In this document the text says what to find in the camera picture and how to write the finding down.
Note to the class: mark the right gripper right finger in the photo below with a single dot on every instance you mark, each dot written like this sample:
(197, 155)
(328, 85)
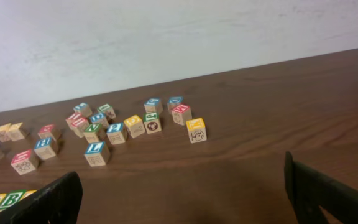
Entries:
(310, 191)

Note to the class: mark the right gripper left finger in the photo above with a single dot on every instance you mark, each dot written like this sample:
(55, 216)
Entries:
(58, 202)

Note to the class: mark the yellow O block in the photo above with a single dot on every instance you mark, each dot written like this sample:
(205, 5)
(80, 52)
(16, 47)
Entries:
(28, 193)

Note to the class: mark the green B block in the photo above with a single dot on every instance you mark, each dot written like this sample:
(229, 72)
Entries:
(11, 198)

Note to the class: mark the yellow block cluster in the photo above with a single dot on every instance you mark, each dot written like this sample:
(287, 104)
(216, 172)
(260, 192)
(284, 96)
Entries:
(135, 126)

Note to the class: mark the red U block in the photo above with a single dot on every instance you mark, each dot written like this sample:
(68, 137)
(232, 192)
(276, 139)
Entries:
(25, 162)

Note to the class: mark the blue H block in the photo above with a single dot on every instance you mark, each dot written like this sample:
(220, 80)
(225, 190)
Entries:
(46, 148)

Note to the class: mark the blue L block lower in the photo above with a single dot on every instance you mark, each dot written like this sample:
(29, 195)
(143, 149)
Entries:
(97, 154)

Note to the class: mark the blue l block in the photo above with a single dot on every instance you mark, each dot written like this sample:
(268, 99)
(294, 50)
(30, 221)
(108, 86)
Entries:
(97, 154)
(84, 109)

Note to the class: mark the red E block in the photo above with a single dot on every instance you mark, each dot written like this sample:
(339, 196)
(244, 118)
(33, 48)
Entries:
(49, 131)

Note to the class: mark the green N block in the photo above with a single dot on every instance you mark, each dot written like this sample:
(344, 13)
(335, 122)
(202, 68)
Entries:
(94, 133)

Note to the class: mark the red I block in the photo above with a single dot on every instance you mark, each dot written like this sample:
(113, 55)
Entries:
(79, 126)

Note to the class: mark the red H block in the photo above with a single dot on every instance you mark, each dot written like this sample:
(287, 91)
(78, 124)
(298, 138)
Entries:
(73, 117)

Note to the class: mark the blue 2 block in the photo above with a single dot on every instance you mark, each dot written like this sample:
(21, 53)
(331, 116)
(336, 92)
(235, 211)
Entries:
(116, 133)

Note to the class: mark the blue D block centre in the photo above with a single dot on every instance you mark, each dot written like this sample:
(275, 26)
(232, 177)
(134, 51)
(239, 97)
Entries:
(100, 118)

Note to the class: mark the blue d block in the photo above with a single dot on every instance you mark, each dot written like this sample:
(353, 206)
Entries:
(100, 118)
(173, 102)

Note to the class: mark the blue L block top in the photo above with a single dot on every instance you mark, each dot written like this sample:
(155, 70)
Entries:
(84, 109)

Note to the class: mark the green 4 block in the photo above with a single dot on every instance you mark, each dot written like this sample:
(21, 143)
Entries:
(108, 111)

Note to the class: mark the green J block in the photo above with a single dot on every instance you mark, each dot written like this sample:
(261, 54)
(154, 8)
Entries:
(152, 122)

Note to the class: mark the blue S block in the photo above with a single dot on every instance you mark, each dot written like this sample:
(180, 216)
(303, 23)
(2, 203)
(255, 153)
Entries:
(153, 105)

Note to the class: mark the red M block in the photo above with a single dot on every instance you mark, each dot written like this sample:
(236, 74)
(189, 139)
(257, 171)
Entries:
(181, 114)

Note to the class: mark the blue D block right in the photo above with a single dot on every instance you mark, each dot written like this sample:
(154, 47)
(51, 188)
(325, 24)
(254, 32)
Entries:
(173, 102)

